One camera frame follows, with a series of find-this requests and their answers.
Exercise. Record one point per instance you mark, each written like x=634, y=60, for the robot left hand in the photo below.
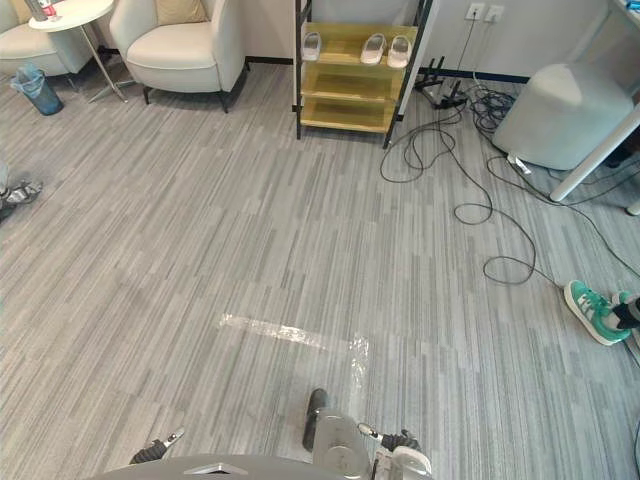
x=150, y=451

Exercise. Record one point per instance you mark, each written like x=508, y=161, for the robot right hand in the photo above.
x=400, y=440

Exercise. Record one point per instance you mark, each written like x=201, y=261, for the robot grey torso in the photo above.
x=210, y=467

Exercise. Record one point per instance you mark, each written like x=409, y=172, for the clear floor tape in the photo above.
x=300, y=334

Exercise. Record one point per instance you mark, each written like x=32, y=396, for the person's leg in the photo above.
x=627, y=314

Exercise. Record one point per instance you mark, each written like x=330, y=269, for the person's sandalled foot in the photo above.
x=19, y=192

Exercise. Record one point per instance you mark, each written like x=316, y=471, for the white power strip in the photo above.
x=519, y=164

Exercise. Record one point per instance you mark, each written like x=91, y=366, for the white furniture foot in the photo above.
x=634, y=207

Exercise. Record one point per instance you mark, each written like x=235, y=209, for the white table leg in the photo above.
x=590, y=160

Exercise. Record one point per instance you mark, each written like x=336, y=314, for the black router with antennas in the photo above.
x=440, y=97

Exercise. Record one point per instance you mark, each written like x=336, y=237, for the blue waste bin with bag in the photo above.
x=39, y=92

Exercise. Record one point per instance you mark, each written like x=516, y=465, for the white slipper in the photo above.
x=373, y=49
x=399, y=52
x=311, y=46

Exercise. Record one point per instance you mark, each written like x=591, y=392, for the cream armchair with tan cushion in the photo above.
x=175, y=55

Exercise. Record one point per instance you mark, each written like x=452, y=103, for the cream armchair with beige cushion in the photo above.
x=30, y=47

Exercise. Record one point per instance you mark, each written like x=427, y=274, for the tan square cushion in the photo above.
x=181, y=11

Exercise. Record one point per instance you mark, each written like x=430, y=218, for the round white side table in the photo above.
x=75, y=12

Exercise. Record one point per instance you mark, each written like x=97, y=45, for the red pack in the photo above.
x=49, y=12

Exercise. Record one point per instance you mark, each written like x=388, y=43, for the dark bottle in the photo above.
x=36, y=6

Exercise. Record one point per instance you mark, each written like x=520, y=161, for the beige cushion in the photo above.
x=21, y=10

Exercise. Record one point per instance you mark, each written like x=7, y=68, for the yellow shelf rack black frame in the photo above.
x=345, y=85

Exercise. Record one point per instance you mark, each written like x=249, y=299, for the white wall socket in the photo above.
x=475, y=12
x=494, y=13

